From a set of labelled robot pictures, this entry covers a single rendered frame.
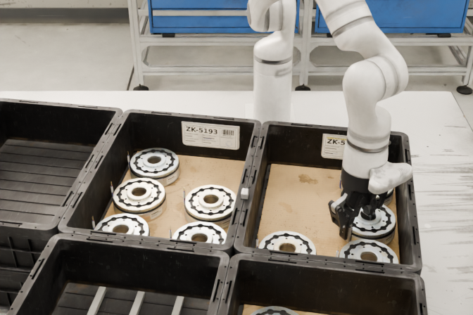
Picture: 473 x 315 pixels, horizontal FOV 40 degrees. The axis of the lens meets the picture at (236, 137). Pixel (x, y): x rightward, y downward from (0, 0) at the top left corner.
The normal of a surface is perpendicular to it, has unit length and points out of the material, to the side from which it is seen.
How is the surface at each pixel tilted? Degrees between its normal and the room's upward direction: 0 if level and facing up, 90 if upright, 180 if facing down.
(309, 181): 0
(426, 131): 0
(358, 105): 107
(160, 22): 90
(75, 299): 0
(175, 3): 90
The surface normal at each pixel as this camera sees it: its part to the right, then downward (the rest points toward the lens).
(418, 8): 0.00, 0.56
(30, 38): 0.00, -0.83
